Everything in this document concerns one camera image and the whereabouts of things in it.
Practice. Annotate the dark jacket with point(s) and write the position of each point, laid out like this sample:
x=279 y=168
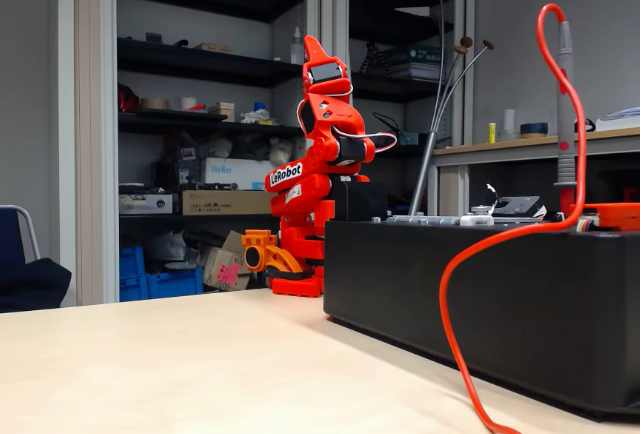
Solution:
x=30 y=284

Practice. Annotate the white cylinder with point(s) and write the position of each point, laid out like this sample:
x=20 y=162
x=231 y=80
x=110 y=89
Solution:
x=509 y=131

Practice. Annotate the grey white flat box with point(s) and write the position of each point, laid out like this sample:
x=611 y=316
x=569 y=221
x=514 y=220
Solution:
x=145 y=204

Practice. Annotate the cardboard box pink sticker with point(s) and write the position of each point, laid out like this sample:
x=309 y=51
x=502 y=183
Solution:
x=215 y=266

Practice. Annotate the white crumpled cloth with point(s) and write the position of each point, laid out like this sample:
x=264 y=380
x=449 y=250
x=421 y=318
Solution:
x=256 y=116

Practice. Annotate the low blue plastic crate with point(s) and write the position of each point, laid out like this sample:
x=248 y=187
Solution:
x=175 y=284

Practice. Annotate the orange printed clamp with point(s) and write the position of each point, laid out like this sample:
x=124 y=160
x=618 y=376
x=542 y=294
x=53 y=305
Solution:
x=272 y=254

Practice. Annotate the long brown cardboard box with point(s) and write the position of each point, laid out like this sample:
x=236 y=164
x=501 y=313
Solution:
x=225 y=202

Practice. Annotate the red display module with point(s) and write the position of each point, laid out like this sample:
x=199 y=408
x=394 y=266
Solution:
x=615 y=214

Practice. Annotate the white stuffed bag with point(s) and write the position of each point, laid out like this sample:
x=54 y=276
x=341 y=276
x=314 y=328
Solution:
x=280 y=151

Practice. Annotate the blue metal frame chair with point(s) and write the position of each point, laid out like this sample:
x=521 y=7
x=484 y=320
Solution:
x=10 y=234

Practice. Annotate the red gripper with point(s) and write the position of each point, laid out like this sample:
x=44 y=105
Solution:
x=328 y=87

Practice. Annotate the small wooden box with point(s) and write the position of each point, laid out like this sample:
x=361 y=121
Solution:
x=222 y=111

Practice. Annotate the wooden top desk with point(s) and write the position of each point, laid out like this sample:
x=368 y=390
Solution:
x=525 y=144

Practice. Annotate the black latch bracket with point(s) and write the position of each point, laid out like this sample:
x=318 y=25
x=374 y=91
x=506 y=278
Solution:
x=515 y=204

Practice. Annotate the white paper stack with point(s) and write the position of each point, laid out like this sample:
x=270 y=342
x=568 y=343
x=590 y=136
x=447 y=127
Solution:
x=622 y=116

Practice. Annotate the stack of books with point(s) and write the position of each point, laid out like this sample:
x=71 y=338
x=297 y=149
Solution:
x=415 y=66

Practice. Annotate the yellow glue stick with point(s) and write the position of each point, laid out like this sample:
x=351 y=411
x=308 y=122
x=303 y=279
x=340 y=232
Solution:
x=492 y=133

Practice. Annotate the white tape roll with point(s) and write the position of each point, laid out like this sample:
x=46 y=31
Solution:
x=188 y=103

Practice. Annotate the small brown cardboard box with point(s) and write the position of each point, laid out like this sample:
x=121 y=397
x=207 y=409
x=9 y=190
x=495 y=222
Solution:
x=234 y=243

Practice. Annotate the black flexible tripod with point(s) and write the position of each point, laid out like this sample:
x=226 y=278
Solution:
x=372 y=56

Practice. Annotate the green electronics box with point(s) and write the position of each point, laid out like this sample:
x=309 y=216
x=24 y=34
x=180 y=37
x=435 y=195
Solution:
x=407 y=138

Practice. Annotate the grey test probe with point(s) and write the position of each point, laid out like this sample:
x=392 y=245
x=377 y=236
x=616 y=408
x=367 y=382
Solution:
x=565 y=124

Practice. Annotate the black task box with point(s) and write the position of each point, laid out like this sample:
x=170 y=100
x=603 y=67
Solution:
x=550 y=304

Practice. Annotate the black and white object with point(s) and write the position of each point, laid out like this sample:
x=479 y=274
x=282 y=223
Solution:
x=591 y=125

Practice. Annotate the red robot arm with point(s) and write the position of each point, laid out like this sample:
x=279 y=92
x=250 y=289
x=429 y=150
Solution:
x=305 y=194

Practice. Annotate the small dark block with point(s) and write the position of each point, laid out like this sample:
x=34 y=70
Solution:
x=153 y=38

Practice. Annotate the grey metal hinged lid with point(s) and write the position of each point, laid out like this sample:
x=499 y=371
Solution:
x=435 y=220

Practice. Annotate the white plastic bottle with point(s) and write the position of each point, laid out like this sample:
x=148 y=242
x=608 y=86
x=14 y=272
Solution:
x=297 y=51

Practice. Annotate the white Weller box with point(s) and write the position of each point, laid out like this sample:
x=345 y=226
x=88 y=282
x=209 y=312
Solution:
x=235 y=179

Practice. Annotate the grey crumpled plastic bag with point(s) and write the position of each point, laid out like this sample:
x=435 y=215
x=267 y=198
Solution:
x=172 y=249

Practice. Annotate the flat cardboard piece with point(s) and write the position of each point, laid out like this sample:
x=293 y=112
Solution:
x=212 y=48

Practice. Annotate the beige tape roll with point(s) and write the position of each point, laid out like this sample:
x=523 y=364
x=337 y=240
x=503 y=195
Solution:
x=155 y=104

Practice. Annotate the dark blue tape roll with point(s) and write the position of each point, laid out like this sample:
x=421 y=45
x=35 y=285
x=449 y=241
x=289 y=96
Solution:
x=534 y=129

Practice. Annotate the tall blue plastic crate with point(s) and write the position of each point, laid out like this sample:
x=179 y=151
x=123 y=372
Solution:
x=131 y=274

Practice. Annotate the red rounded object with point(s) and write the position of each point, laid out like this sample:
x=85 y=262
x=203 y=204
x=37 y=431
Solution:
x=127 y=101

